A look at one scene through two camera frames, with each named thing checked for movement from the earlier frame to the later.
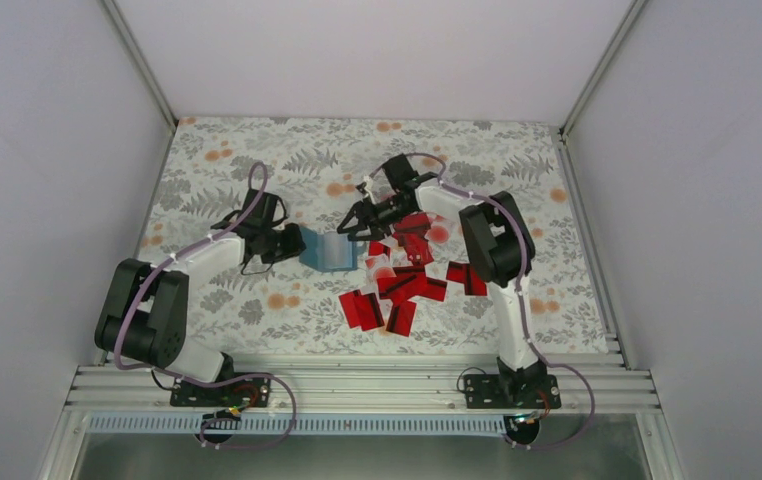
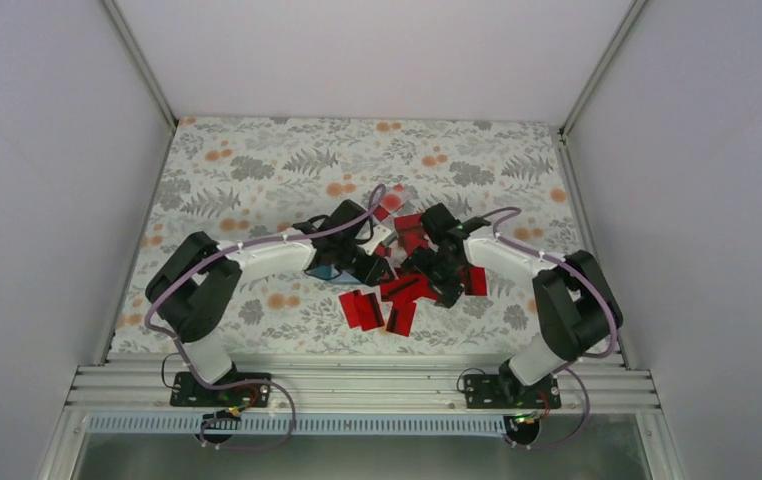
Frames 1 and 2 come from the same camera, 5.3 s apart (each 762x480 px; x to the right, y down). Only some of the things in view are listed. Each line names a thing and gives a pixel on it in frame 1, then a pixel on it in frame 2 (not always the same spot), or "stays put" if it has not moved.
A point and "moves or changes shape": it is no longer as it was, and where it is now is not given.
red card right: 464,273 stays put
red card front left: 361,310 stays put
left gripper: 292,248 to 374,268
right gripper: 358,209 to 449,292
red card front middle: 401,317 stays put
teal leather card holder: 330,251 moves or changes shape
